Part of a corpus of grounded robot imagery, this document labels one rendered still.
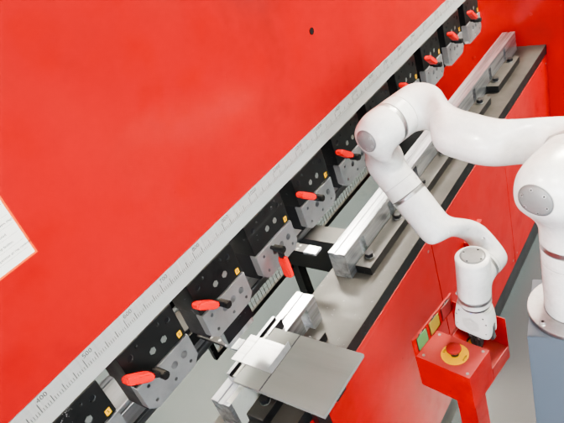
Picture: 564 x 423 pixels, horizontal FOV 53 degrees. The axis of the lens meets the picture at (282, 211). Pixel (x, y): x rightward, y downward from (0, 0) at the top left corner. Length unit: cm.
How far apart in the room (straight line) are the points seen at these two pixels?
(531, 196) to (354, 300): 75
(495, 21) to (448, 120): 188
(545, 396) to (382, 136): 70
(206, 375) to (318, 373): 164
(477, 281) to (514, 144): 41
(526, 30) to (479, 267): 181
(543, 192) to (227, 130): 63
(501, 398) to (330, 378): 126
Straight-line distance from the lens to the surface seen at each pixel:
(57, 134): 99
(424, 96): 132
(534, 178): 106
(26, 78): 97
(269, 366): 137
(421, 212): 142
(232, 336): 138
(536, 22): 303
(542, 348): 136
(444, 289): 209
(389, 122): 126
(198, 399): 286
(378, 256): 175
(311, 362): 137
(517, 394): 250
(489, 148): 118
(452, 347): 158
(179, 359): 122
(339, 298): 169
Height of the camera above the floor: 199
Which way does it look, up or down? 31 degrees down
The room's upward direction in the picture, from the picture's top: 20 degrees counter-clockwise
